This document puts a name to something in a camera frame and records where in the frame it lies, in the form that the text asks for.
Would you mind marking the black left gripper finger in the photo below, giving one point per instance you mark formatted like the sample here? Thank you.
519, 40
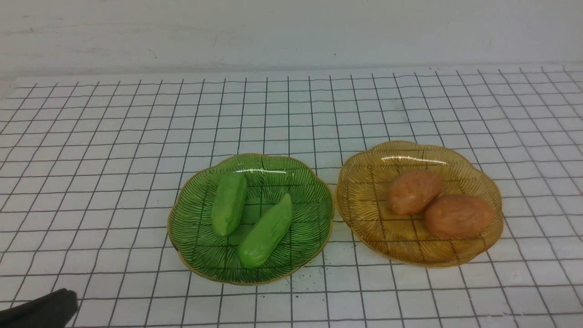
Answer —
53, 310

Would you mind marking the green gourd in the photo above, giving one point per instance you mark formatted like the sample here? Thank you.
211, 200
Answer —
267, 233
228, 205

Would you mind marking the orange potato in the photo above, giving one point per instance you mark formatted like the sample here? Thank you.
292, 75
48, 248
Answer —
410, 193
458, 216

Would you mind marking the green glass plate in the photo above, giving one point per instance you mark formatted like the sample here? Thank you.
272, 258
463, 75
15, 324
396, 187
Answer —
269, 178

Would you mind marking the amber glass plate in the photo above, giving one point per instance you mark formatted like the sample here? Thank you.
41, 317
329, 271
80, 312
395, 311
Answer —
361, 195

